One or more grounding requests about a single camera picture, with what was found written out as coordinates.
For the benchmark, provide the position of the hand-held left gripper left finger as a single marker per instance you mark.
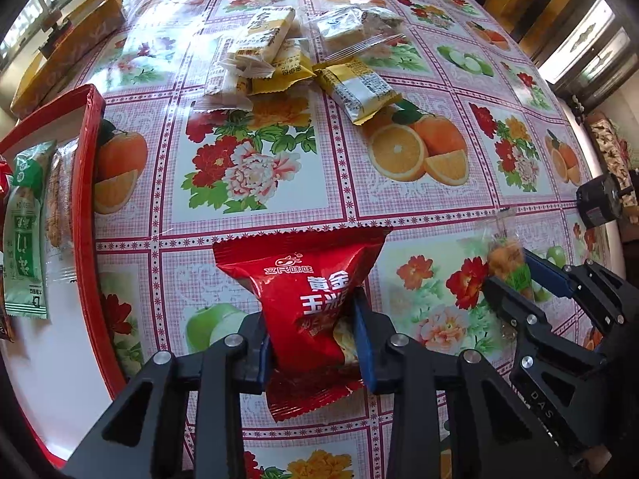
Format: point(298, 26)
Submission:
point(257, 364)

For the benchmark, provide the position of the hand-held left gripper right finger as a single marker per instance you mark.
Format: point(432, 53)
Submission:
point(367, 359)

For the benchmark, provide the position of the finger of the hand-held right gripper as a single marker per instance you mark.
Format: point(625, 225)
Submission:
point(514, 309)
point(549, 272)

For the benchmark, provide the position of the clear green label snack packet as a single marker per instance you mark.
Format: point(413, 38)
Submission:
point(504, 259)

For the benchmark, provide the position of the red-rimmed white tray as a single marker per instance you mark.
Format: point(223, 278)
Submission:
point(87, 219)

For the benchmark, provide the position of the clear twisted snack packet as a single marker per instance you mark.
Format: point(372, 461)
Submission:
point(57, 194)

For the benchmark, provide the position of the yellow cracker packet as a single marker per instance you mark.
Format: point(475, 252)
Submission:
point(357, 90)

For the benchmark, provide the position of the long green snack packet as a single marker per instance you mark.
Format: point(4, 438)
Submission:
point(27, 229)

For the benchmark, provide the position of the black cylinder object right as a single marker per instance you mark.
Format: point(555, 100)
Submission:
point(599, 199)

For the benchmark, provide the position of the patterned brown cushion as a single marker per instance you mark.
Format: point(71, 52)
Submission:
point(609, 144)

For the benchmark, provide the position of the floral plastic tablecloth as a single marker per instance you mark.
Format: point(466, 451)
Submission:
point(309, 169)

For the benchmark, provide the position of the glass panel cabinet door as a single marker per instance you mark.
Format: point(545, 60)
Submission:
point(584, 50)

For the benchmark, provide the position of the white yellow snack packet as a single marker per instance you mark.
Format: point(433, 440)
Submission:
point(264, 30)
point(224, 85)

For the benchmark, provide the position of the yellow patterned box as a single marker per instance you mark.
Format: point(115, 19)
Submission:
point(75, 55)

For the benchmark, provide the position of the small dark object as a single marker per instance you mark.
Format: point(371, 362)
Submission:
point(55, 35)

